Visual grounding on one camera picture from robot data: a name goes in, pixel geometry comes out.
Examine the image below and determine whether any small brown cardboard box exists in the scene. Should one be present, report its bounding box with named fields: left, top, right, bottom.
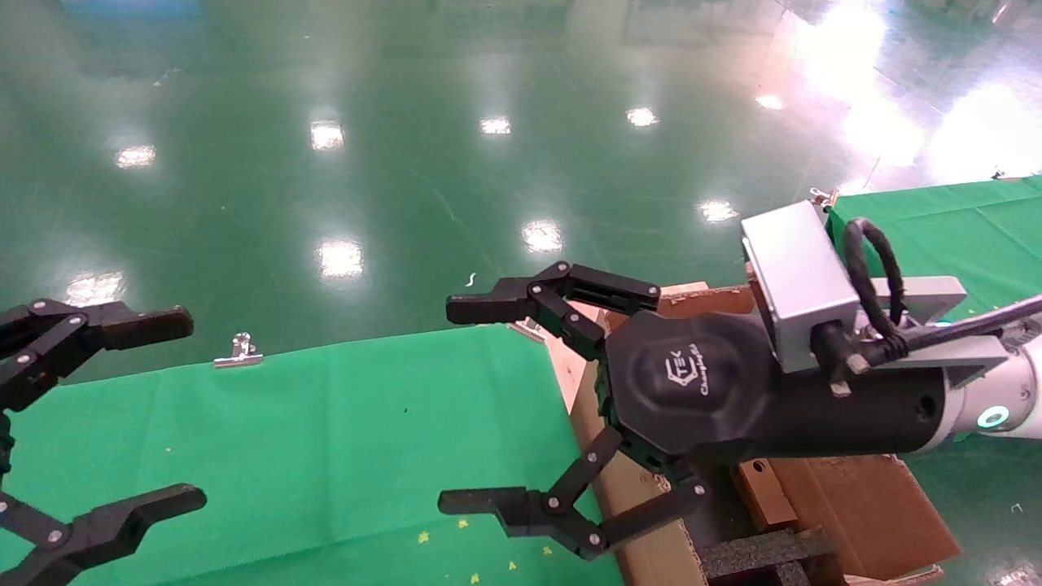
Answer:
left=730, top=457, right=801, bottom=532

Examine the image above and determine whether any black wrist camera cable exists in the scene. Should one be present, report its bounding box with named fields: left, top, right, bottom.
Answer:
left=812, top=216, right=1042, bottom=372

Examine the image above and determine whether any grey camera mounting bracket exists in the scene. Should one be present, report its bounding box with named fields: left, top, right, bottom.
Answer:
left=855, top=275, right=1012, bottom=389

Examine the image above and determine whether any large green table cloth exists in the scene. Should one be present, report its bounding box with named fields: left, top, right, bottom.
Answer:
left=0, top=324, right=624, bottom=586

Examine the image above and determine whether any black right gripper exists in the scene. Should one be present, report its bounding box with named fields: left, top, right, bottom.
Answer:
left=438, top=260, right=950, bottom=562

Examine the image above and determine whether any large open brown carton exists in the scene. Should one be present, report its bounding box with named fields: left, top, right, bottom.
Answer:
left=541, top=281, right=963, bottom=586

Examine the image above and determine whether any black foam insert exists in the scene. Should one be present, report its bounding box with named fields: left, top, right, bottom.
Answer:
left=688, top=464, right=844, bottom=586

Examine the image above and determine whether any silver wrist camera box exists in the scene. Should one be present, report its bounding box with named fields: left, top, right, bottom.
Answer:
left=740, top=199, right=865, bottom=376

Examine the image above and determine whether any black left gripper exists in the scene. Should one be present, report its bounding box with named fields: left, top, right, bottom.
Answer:
left=0, top=300, right=208, bottom=586

